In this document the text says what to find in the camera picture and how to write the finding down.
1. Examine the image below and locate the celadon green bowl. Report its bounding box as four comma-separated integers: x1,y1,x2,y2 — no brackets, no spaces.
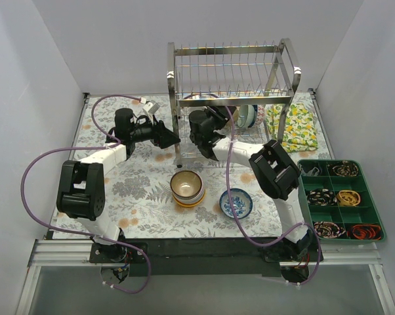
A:
237,105,257,129

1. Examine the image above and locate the blue patterned bowl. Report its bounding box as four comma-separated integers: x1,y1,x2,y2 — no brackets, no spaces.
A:
255,105,266,125

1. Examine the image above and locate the beige top bowl of stack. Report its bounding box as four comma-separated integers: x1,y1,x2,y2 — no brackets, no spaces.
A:
170,171,203,198

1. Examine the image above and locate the white bowl of stack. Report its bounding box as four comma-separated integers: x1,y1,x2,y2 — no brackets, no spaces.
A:
171,182,205,203

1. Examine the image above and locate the blue white floral bowl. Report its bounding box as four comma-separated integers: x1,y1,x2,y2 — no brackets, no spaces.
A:
219,188,253,219

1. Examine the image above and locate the black glossy bowl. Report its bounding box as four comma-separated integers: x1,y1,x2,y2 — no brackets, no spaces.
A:
230,106,239,123

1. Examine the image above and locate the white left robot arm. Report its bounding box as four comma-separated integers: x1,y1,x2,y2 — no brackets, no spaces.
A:
56,108,180,263

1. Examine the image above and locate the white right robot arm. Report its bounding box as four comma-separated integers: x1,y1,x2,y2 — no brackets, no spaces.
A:
188,106,315,261

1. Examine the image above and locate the stainless steel dish rack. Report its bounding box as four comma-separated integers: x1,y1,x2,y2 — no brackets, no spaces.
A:
166,37,302,169

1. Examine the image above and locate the floral patterned table mat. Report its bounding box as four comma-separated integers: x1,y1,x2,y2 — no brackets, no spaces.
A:
76,92,330,238

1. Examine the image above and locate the yellow bottom bowl of stack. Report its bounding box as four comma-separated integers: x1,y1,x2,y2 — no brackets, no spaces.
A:
173,196,205,208

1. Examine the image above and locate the lemon print folded cloth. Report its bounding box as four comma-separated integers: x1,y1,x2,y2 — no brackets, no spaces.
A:
266,103,318,153

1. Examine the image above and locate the grey item in tray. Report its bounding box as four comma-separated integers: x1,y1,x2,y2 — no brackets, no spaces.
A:
299,165,322,177

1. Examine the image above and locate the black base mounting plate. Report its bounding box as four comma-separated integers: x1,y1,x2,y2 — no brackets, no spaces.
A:
46,234,323,276

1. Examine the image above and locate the black floral rolled tie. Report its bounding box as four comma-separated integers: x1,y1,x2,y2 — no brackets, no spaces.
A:
306,188,337,206

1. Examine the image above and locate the black gold rolled tie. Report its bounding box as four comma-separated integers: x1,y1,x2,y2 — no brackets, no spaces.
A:
327,161,360,177

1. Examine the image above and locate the green compartment tray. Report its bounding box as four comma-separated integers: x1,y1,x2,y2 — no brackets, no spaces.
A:
297,159,386,244

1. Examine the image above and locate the yellow rolled tie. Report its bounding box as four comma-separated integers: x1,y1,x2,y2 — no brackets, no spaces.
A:
337,190,362,207

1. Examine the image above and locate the black pink rolled tie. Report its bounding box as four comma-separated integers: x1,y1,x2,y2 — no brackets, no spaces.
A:
314,221,346,239

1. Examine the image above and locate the black orange rolled tie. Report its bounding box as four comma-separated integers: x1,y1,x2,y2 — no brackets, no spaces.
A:
347,224,382,240

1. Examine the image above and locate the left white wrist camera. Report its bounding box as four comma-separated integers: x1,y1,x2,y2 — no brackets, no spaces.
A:
141,98,160,117

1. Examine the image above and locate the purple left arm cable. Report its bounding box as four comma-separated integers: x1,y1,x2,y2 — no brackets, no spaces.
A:
20,94,152,295

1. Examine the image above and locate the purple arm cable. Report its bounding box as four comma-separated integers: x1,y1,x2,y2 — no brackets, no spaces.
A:
20,94,152,295
180,93,323,290

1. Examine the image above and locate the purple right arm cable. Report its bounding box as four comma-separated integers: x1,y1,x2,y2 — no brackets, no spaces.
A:
180,93,323,290

